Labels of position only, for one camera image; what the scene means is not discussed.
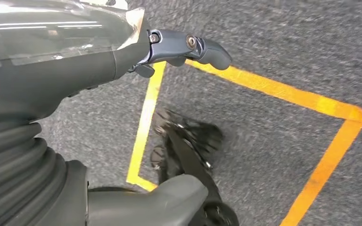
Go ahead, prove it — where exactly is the black robot foot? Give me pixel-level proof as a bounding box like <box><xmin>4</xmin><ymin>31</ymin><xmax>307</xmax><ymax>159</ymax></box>
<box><xmin>149</xmin><ymin>107</ymin><xmax>225</xmax><ymax>194</ymax></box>

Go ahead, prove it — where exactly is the grey robot leg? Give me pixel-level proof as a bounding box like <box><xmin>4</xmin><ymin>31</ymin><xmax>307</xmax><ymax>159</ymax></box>
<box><xmin>87</xmin><ymin>174</ymin><xmax>239</xmax><ymax>226</ymax></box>

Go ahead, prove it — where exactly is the yellow floor tape square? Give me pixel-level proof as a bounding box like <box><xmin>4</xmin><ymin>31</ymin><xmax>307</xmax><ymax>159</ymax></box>
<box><xmin>126</xmin><ymin>59</ymin><xmax>362</xmax><ymax>226</ymax></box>

